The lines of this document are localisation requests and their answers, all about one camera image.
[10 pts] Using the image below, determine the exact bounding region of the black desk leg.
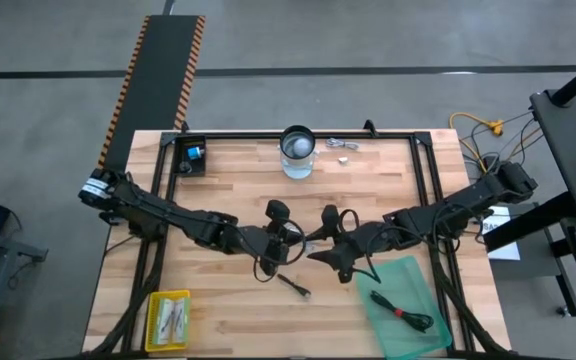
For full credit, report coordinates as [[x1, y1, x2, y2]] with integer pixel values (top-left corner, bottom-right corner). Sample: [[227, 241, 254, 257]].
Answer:
[[483, 192, 576, 318]]

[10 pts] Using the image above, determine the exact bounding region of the yellow floor cable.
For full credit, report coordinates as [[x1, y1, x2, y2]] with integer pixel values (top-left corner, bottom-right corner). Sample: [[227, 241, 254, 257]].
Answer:
[[448, 112, 505, 174]]

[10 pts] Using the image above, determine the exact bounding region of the white paper sheet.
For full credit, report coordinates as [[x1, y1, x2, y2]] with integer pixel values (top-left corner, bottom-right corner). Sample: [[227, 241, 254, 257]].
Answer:
[[480, 204, 522, 262]]

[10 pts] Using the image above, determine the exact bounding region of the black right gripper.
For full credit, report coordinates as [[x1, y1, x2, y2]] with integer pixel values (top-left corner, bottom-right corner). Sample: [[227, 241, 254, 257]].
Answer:
[[304, 203, 395, 285]]

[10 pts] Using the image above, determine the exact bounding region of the black aluminium table frame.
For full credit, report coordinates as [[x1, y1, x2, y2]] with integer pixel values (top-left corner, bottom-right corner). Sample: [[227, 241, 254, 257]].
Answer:
[[117, 129, 499, 359]]

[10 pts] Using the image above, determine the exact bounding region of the black cable bundle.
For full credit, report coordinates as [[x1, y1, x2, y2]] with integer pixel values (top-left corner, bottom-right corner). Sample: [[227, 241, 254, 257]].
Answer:
[[430, 239, 500, 357], [87, 234, 167, 357]]

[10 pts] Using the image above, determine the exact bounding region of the black storage tray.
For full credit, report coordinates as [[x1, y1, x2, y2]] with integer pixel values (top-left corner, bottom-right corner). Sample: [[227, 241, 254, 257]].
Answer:
[[172, 134, 208, 178]]

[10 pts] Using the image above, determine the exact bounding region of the black USB cable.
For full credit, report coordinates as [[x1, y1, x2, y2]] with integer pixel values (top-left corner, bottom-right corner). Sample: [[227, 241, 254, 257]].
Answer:
[[276, 272, 313, 300]]

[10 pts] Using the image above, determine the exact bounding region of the black cable with red tie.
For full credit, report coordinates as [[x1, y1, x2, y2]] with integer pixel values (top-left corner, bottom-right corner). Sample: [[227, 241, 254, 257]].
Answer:
[[369, 289, 436, 335]]

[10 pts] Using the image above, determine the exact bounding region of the yellow plastic bin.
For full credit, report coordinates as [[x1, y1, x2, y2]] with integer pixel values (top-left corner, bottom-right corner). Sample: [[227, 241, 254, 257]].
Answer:
[[144, 288, 193, 353]]

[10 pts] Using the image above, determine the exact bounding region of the teal plastic bin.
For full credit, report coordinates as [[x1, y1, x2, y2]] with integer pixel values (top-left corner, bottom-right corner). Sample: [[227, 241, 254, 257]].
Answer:
[[355, 254, 454, 360]]

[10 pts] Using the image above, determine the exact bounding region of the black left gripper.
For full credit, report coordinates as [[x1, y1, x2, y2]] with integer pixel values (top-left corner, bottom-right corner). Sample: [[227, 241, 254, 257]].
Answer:
[[221, 199, 309, 277]]

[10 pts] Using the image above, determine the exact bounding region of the white and green box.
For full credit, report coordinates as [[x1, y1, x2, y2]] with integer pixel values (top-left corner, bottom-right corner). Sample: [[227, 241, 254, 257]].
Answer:
[[154, 297, 176, 347], [172, 296, 190, 345]]

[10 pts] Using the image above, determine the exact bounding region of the grey desk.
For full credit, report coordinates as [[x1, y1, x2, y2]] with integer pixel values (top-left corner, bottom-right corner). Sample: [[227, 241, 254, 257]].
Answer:
[[530, 88, 576, 221]]

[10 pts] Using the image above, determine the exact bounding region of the black mat with hazard stripes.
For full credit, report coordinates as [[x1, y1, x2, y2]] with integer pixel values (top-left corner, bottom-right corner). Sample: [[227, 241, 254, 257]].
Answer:
[[96, 14, 207, 174]]

